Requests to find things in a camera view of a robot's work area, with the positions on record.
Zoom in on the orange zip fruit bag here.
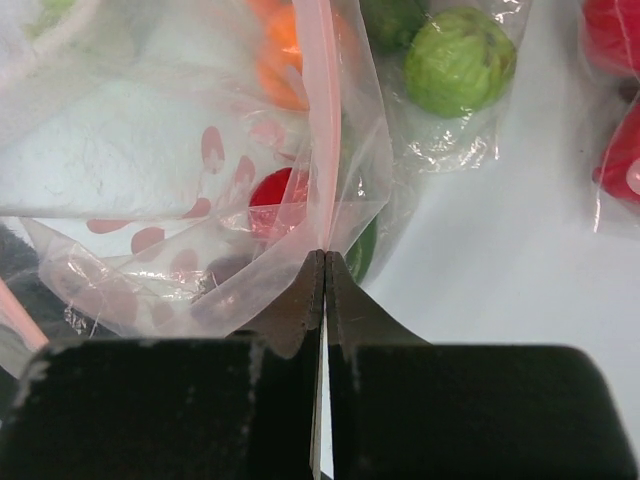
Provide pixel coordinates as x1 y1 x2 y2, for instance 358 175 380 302
249 0 531 174

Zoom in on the fake red apple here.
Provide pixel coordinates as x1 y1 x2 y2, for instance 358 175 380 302
248 167 309 239

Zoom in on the pink dotted zip bag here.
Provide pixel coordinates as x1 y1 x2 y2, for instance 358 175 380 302
579 1 639 239

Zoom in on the fake green guava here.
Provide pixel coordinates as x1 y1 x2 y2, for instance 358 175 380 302
404 6 517 118

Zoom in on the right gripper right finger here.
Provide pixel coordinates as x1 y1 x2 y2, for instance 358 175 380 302
325 252 639 479

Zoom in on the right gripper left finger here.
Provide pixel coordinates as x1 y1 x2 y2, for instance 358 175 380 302
1 250 325 479

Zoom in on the clear pink zip bag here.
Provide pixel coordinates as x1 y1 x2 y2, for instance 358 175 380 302
1 1 392 337

